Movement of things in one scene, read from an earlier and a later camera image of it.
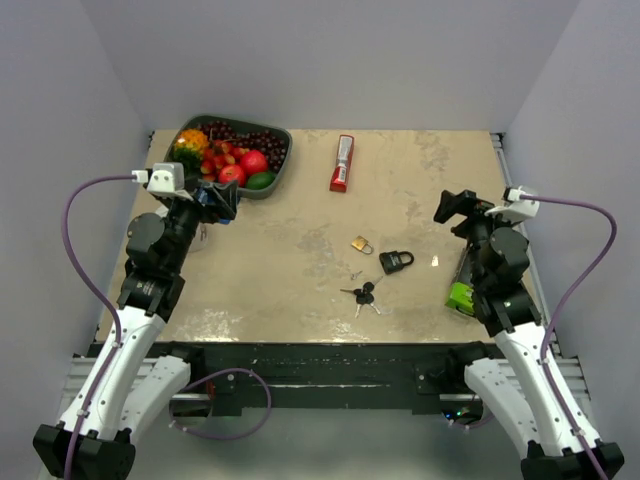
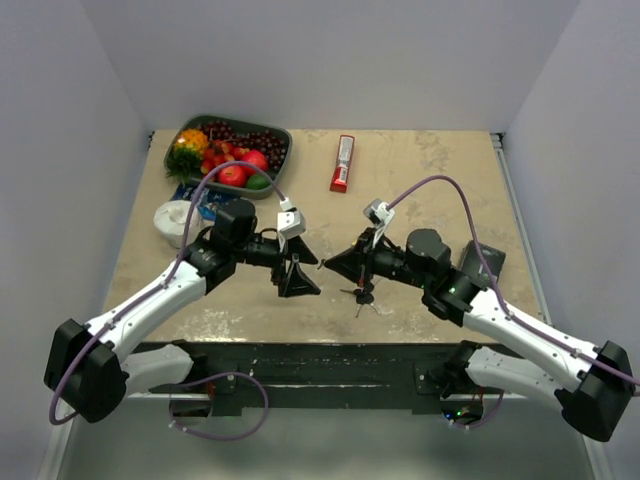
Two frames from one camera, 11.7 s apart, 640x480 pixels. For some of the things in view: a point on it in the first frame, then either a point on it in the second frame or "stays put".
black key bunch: x=364 y=295 stays put
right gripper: x=465 y=203 -> x=356 y=264
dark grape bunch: x=266 y=141 stays put
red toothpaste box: x=339 y=181 stays put
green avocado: x=259 y=181 stays put
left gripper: x=223 y=198 -> x=294 y=281
